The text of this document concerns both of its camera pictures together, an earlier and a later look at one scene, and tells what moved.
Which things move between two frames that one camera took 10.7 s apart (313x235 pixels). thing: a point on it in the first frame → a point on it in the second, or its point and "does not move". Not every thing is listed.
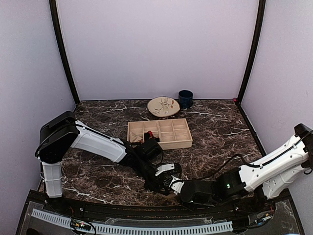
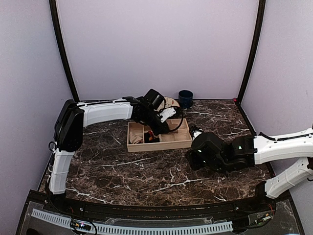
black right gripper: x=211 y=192 → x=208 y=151
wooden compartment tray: x=173 y=133 does not move
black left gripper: x=153 y=185 → x=159 y=130
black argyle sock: x=148 y=134 does not move
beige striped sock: x=134 y=138 does not move
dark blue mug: x=185 y=98 does not move
